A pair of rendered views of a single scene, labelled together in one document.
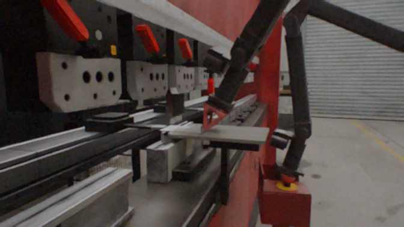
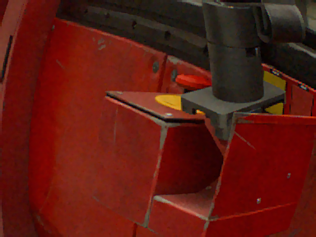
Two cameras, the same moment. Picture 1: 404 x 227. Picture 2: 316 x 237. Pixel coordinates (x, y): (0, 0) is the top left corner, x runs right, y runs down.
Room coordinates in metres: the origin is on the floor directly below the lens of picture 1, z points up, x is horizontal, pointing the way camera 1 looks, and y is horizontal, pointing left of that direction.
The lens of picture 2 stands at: (1.57, -1.05, 0.96)
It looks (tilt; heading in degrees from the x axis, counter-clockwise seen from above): 11 degrees down; 134
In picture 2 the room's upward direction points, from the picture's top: 10 degrees clockwise
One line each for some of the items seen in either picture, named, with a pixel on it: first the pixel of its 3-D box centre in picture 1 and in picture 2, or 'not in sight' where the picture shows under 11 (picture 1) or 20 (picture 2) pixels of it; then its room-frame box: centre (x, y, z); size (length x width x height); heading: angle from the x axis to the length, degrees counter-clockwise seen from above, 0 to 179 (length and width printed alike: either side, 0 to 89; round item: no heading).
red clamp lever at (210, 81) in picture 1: (209, 82); not in sight; (0.96, -0.03, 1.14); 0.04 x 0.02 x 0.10; 73
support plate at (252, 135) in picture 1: (222, 132); not in sight; (0.79, -0.06, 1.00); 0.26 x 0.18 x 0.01; 73
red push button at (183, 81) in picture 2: (287, 183); (193, 94); (0.90, -0.30, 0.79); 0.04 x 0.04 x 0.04
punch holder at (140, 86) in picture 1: (136, 60); not in sight; (0.62, 0.15, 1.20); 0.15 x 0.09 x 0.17; 163
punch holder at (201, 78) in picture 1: (194, 66); not in sight; (1.00, 0.03, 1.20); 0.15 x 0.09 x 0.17; 163
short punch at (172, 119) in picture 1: (175, 107); not in sight; (0.83, 0.08, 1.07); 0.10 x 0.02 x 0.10; 163
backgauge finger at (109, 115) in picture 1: (130, 122); not in sight; (0.87, 0.23, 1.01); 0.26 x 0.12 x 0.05; 73
